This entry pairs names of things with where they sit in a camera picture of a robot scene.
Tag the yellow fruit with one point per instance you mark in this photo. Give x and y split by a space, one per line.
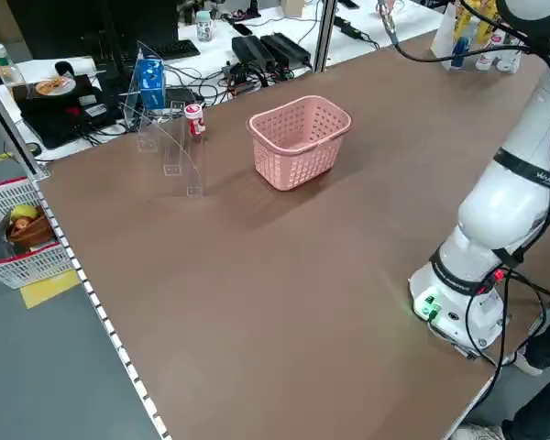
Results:
25 212

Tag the black power supply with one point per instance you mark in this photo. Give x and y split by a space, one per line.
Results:
286 48
252 50

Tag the pink plastic basket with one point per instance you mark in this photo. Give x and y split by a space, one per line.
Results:
293 165

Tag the blue cookie box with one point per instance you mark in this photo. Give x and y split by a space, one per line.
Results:
150 82

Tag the clear acrylic drinks tray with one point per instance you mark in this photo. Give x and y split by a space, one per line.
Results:
442 41

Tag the black adapter yellow label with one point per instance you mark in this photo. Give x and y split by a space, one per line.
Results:
348 27

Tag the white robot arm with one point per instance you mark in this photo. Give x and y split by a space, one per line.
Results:
499 206

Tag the black monitor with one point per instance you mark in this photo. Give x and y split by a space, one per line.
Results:
137 20

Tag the clear curved acrylic shelf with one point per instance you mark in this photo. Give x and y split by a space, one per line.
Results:
183 156

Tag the black case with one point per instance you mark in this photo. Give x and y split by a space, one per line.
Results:
59 119

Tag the plate with food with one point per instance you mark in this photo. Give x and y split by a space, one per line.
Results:
55 86

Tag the grey metal frame post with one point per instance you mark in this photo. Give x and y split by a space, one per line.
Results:
325 32

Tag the brown bowl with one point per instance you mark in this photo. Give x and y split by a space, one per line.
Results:
29 234

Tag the black keyboard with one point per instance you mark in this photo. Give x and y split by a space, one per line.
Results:
176 49

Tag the yellow drink bottle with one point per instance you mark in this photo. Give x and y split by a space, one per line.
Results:
467 18
487 25

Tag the clear jar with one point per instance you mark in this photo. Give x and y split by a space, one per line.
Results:
206 27

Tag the small red white bottle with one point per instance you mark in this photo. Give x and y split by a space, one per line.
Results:
194 120

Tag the white mesh basket red rim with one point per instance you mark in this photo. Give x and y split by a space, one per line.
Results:
32 270

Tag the person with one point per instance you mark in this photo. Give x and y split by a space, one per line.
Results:
541 353

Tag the aluminium frame bar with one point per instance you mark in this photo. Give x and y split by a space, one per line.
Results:
14 128

